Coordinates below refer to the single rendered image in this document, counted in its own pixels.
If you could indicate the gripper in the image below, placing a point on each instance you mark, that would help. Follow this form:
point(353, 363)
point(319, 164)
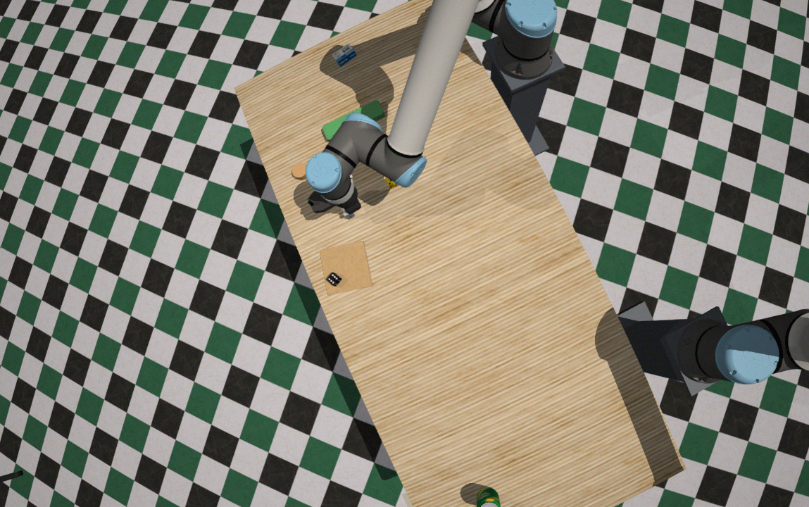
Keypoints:
point(348, 202)

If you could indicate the tan mat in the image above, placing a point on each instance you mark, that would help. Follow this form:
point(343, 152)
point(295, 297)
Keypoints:
point(351, 260)

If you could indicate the green box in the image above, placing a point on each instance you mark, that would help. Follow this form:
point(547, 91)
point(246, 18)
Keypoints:
point(334, 127)

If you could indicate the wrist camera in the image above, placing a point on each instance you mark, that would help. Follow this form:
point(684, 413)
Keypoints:
point(317, 203)

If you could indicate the black die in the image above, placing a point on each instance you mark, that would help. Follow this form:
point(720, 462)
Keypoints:
point(334, 279)

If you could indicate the wooden table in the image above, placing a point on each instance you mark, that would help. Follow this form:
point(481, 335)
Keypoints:
point(481, 317)

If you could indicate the blue and white box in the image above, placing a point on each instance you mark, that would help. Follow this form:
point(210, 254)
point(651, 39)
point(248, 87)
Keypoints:
point(343, 55)

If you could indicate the brown cylinder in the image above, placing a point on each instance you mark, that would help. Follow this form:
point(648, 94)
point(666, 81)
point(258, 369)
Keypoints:
point(297, 171)

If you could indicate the green can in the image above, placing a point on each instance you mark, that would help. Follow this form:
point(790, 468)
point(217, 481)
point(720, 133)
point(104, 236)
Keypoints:
point(488, 497)

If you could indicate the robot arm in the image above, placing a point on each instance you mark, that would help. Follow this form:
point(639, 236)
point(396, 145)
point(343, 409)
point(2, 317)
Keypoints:
point(749, 355)
point(432, 70)

